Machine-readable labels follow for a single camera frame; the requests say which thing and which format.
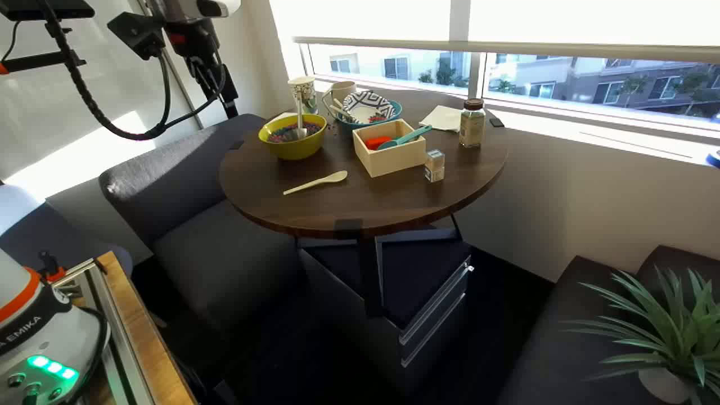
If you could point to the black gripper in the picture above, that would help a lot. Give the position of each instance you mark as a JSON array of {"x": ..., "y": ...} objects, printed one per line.
[{"x": 198, "y": 45}]

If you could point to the white patterned plate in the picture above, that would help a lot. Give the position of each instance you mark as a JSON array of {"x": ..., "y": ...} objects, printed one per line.
[{"x": 366, "y": 107}]

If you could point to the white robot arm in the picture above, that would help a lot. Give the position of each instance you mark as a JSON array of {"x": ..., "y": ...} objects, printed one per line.
[{"x": 49, "y": 344}]

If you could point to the yellow bowl with beads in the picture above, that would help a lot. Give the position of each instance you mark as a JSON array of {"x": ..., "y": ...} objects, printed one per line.
[{"x": 281, "y": 141}]

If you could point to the blue bowl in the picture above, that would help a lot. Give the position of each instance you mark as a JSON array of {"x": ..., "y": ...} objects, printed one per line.
[{"x": 346, "y": 124}]

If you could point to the patterned paper cup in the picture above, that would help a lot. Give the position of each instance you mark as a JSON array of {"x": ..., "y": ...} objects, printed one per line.
[{"x": 301, "y": 91}]

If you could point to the beige paper cup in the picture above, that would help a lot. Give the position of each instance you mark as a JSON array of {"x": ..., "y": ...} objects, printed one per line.
[{"x": 337, "y": 92}]

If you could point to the wooden spoon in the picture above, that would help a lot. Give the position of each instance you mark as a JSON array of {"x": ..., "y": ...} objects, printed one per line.
[{"x": 330, "y": 178}]

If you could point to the round dark wooden table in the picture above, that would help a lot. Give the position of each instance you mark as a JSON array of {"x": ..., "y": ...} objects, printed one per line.
[{"x": 361, "y": 207}]

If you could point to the orange item in box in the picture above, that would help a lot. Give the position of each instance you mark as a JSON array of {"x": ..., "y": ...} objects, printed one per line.
[{"x": 373, "y": 142}]

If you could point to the light wooden box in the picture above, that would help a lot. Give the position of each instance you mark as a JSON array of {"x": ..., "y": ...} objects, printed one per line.
[{"x": 388, "y": 160}]

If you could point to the teal tool in box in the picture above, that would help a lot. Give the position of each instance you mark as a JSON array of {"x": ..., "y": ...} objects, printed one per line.
[{"x": 405, "y": 137}]

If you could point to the grey armchair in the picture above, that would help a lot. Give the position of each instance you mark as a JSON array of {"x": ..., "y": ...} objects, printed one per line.
[{"x": 231, "y": 273}]

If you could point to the white paper napkin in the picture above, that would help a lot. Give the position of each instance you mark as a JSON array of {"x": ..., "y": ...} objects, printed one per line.
[{"x": 444, "y": 118}]

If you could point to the glass jar brown lid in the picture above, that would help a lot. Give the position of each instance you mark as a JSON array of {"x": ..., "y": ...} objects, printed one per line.
[{"x": 470, "y": 127}]

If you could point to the grey drawer cabinet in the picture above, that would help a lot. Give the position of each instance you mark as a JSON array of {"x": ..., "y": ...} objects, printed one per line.
[{"x": 423, "y": 280}]

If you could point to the green potted plant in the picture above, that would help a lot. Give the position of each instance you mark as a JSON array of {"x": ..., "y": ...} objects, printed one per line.
[{"x": 664, "y": 333}]

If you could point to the black camera on mount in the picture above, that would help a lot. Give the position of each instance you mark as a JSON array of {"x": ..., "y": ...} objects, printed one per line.
[{"x": 51, "y": 14}]

